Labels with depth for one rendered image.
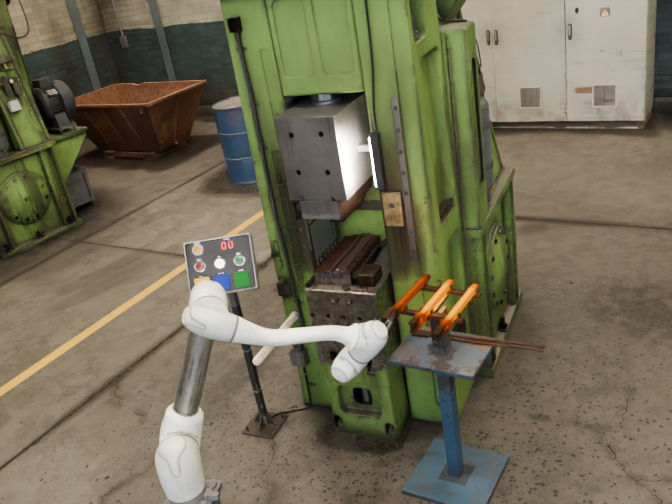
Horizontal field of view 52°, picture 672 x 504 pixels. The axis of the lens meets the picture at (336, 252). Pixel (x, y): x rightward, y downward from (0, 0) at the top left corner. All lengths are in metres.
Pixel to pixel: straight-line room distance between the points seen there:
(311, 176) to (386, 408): 1.28
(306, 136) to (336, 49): 0.40
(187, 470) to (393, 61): 1.84
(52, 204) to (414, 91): 5.53
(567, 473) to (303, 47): 2.33
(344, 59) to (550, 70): 5.30
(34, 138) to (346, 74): 5.18
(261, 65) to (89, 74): 9.41
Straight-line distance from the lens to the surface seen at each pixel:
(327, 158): 3.15
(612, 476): 3.65
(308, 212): 3.31
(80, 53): 12.56
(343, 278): 3.40
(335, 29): 3.14
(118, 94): 11.32
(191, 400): 2.83
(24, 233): 7.87
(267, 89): 3.35
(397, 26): 3.03
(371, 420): 3.80
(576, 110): 8.30
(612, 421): 3.94
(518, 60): 8.32
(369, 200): 3.71
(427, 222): 3.27
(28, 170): 7.83
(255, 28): 3.31
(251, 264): 3.48
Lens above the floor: 2.51
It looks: 25 degrees down
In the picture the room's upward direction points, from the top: 10 degrees counter-clockwise
